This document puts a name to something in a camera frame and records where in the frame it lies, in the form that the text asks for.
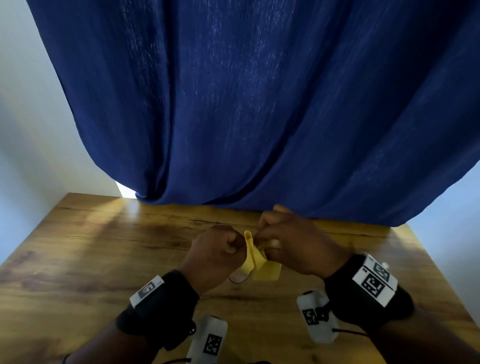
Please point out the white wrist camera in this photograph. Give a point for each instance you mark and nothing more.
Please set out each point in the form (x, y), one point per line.
(315, 317)
(208, 341)

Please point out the black right wristband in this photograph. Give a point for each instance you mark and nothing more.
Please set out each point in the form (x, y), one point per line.
(348, 300)

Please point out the black wristband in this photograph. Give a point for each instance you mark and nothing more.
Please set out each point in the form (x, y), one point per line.
(348, 300)
(165, 311)

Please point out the blue spray bottle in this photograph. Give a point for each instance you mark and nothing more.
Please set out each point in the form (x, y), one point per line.
(385, 265)

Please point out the white left wristband marker tag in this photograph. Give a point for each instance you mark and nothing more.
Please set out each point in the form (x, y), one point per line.
(146, 290)

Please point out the white wristband marker tag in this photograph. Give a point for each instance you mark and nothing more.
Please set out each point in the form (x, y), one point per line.
(146, 290)
(375, 281)

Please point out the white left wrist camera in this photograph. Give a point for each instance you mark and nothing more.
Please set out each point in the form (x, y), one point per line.
(208, 341)

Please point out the person's left hand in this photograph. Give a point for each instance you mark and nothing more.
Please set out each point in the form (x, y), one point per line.
(213, 258)

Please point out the white right wristband marker tag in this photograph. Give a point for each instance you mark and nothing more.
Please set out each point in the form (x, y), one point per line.
(375, 281)

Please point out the black left wristband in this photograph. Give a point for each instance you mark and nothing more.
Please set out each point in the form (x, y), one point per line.
(165, 311)

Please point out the person's right forearm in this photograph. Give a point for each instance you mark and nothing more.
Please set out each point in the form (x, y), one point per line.
(423, 341)

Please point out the yellow cleaning cloth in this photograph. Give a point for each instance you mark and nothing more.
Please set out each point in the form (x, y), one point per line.
(258, 266)

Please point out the blue curtain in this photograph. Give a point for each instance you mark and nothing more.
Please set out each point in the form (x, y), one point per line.
(262, 93)

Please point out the person's left forearm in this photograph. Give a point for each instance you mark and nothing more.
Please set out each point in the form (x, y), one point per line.
(108, 348)

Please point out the round black-framed eyeglasses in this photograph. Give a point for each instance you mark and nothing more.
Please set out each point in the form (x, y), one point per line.
(238, 277)

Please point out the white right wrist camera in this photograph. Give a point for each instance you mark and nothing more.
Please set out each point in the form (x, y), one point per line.
(315, 317)

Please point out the person's right hand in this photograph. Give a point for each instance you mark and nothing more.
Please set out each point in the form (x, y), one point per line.
(303, 247)

